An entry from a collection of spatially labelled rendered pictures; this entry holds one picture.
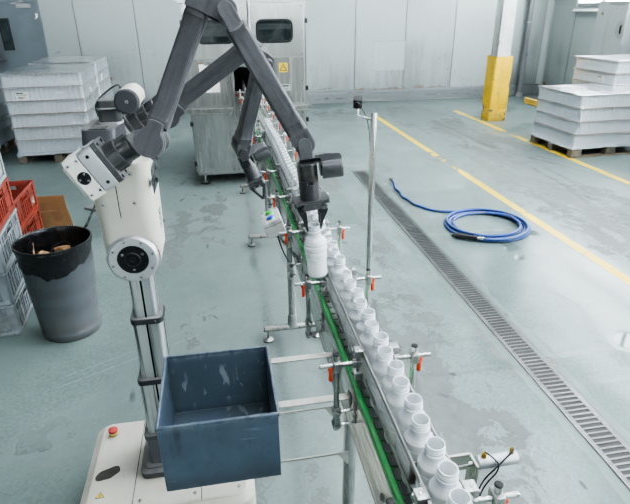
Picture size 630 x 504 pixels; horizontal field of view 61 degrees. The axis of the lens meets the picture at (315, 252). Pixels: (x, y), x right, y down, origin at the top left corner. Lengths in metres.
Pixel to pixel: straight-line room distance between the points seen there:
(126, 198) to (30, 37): 10.58
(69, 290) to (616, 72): 7.77
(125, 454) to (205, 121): 4.52
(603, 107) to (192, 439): 7.43
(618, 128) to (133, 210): 7.48
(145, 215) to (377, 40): 10.79
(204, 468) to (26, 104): 7.07
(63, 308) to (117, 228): 1.90
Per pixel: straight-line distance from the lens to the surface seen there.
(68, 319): 3.65
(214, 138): 6.38
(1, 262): 3.77
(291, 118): 1.46
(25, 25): 12.20
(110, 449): 2.49
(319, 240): 1.55
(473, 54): 13.06
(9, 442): 3.13
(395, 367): 1.28
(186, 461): 1.54
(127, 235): 1.76
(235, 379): 1.75
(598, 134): 8.31
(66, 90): 8.07
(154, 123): 1.47
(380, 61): 12.30
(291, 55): 6.31
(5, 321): 3.96
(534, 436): 2.94
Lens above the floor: 1.90
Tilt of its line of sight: 25 degrees down
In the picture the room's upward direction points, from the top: 1 degrees counter-clockwise
